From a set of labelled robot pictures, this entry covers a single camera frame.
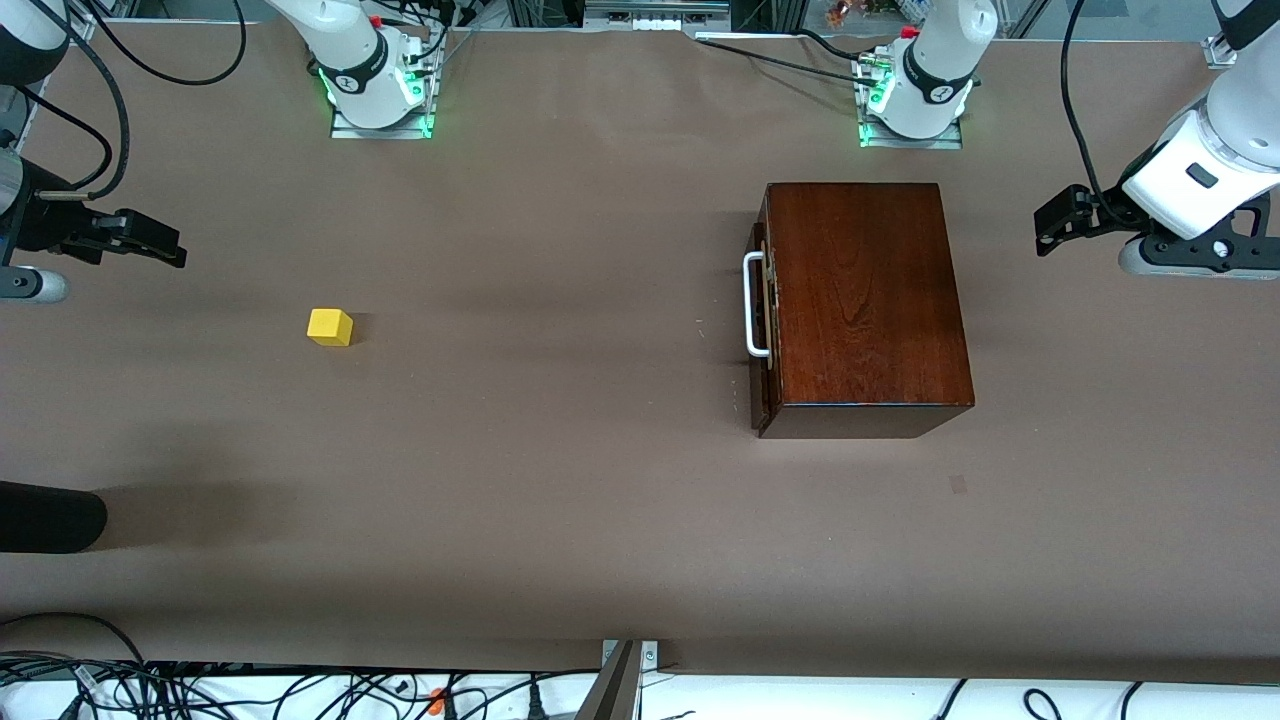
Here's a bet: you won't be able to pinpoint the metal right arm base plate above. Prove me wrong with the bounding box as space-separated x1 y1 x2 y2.
328 28 438 141

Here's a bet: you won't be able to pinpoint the black arched floor cable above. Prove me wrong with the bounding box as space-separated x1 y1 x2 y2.
0 611 149 691

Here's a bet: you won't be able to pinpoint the black base cable cluster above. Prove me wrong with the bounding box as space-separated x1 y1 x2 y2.
372 0 483 63

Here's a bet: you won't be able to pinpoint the grey metal post bracket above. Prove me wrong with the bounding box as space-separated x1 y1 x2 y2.
576 638 661 720

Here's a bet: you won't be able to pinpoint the yellow cube block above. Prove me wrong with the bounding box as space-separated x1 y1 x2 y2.
306 308 355 348

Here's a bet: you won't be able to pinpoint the tangled black floor cables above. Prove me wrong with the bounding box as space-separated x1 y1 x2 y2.
0 650 601 720

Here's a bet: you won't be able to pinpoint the black cable on table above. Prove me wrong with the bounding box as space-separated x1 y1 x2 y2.
693 28 886 86

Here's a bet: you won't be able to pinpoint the grey metal rail fixture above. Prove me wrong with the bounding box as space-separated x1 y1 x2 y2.
583 0 733 33

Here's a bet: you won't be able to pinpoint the dark brown wooden cabinet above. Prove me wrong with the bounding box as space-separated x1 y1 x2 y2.
750 182 977 440

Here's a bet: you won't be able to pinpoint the thin black looping cable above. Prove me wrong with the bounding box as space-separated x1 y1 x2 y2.
75 0 248 88

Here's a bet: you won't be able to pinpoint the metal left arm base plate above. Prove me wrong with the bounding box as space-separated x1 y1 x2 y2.
856 50 965 151

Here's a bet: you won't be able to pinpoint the black cylinder object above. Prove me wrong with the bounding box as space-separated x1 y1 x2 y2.
0 481 109 555

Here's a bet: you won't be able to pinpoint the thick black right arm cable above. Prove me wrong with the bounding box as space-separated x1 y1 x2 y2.
40 15 133 201

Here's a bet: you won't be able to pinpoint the wooden drawer with white handle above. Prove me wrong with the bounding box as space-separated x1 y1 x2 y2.
742 222 779 433

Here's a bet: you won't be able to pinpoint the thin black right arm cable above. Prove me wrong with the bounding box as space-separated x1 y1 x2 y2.
10 85 113 193

